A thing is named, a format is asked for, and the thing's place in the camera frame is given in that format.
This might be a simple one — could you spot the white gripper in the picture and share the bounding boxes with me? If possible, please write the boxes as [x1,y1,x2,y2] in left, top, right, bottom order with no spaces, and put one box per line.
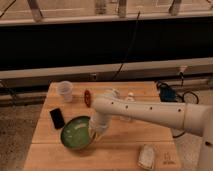
[89,113,111,140]

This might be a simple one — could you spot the green ceramic bowl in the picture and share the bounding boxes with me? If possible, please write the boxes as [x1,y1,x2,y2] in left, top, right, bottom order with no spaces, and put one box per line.
[60,116,93,150]

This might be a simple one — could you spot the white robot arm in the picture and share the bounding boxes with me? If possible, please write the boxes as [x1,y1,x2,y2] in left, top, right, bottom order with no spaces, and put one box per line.
[89,89,213,171]

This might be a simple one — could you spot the red-brown oval object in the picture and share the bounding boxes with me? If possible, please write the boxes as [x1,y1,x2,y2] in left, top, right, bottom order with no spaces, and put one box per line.
[84,90,92,108]

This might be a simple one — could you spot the white tube bottle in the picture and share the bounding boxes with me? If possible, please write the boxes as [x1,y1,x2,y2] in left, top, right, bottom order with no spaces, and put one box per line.
[125,92,135,101]

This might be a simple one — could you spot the black smartphone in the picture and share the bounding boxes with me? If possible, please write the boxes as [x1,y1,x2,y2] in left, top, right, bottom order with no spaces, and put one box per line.
[50,108,65,129]

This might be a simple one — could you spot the clear plastic cup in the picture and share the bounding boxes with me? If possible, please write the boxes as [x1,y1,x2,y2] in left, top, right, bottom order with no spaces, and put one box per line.
[57,81,73,102]

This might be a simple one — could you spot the white crumpled packet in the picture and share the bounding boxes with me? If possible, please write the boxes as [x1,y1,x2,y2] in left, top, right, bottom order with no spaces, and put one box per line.
[138,145,155,171]

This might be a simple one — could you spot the blue device with cables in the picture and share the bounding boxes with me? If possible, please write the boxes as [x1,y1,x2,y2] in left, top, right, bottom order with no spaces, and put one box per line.
[156,82,200,104]

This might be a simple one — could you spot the black hanging cable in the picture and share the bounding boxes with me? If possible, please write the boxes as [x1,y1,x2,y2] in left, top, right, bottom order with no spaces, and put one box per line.
[111,9,142,81]

